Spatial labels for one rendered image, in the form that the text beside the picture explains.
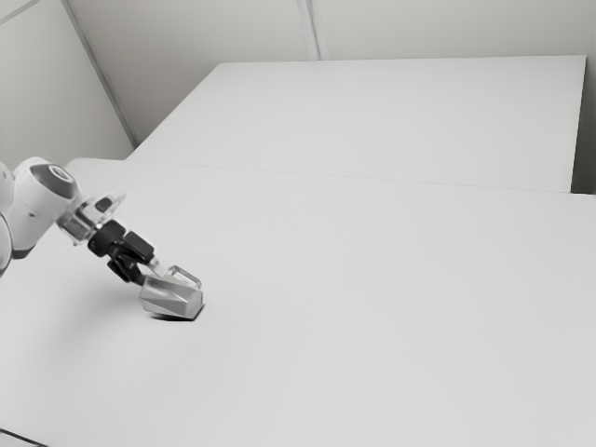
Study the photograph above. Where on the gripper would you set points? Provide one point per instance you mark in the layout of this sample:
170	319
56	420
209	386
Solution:
114	237

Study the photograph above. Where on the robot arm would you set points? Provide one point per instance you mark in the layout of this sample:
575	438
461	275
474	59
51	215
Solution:
35	205

